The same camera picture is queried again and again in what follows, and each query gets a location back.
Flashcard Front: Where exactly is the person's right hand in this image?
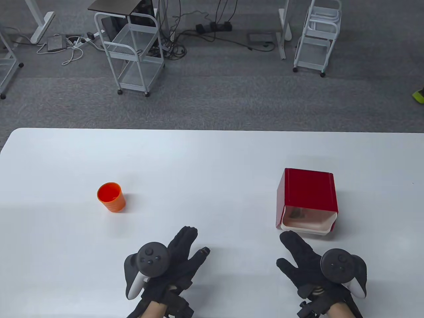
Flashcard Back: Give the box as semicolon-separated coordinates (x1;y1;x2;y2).
276;231;350;309

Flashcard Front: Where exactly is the person's left hand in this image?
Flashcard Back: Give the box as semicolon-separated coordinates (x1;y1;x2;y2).
142;226;211;304

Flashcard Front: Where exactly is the red white tea bag box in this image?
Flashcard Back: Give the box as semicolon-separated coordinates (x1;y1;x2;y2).
276;168;339;236

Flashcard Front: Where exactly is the orange plastic cup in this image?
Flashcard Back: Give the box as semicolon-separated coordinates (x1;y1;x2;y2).
97;182;126;213

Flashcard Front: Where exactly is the person's right forearm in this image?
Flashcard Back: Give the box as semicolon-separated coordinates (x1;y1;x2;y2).
326;303;356;318

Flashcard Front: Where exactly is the person's left forearm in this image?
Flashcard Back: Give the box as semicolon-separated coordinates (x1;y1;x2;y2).
136;300;168;318

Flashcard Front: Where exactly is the grey box device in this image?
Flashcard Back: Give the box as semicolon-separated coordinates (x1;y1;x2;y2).
47;35;67;52

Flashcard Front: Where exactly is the black white left controller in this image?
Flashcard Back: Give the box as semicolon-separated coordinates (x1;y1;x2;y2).
124;242;171;300

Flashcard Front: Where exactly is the black white controller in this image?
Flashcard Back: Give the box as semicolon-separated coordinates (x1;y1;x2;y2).
124;242;171;300
320;248;367;298

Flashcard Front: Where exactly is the black white right controller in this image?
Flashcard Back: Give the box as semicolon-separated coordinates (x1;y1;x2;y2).
320;248;367;298

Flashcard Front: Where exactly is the white stacked utility cart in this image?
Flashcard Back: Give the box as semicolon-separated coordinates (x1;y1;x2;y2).
293;0;342;78

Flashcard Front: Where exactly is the grey floor outlet plate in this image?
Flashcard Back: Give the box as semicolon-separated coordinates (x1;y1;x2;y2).
248;31;275;47

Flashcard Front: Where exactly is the white desk leg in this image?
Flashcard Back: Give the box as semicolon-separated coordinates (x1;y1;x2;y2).
25;0;55;45
278;0;292;60

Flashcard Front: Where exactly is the black power strip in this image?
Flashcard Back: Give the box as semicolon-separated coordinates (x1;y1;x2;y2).
195;21;232;33

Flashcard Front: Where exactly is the white power strip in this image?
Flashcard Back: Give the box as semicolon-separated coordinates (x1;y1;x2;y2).
75;29;106;45

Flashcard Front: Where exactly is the black computer tower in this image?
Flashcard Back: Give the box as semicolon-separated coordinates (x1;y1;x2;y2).
130;0;157;24

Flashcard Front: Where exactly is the white cart with black wheels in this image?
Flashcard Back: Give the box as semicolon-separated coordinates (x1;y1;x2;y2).
0;25;24;100

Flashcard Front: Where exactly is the dark top small desk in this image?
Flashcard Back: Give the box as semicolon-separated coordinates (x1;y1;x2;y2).
88;0;156;17

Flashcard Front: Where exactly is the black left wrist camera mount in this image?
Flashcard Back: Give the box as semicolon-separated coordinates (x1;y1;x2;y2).
164;287;194;318

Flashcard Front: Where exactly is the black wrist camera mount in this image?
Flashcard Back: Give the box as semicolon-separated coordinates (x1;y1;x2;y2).
164;287;194;318
297;291;363;318

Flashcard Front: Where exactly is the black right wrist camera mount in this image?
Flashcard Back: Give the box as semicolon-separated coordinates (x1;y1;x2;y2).
297;291;363;318

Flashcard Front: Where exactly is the black cable bundle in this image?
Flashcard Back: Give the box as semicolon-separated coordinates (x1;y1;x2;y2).
156;0;275;61

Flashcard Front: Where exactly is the white wire mesh cart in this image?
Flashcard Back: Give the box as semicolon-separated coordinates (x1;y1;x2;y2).
94;12;165;97

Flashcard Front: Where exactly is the white cable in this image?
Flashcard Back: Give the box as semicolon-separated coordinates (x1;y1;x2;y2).
36;35;84;66

